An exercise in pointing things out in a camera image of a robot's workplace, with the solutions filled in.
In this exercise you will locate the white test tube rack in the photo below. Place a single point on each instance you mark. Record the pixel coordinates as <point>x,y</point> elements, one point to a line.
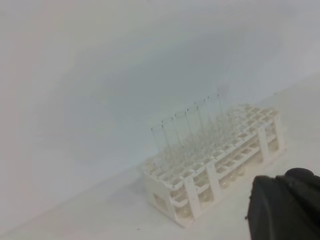
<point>184,188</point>

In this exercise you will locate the clear tube in rack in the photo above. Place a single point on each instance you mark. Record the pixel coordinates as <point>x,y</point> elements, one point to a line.
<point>172,135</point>
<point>216,111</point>
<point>207,122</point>
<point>196,128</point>
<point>184,134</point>

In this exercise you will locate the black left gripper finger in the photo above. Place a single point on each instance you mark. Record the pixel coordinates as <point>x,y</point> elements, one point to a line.
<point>285,207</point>

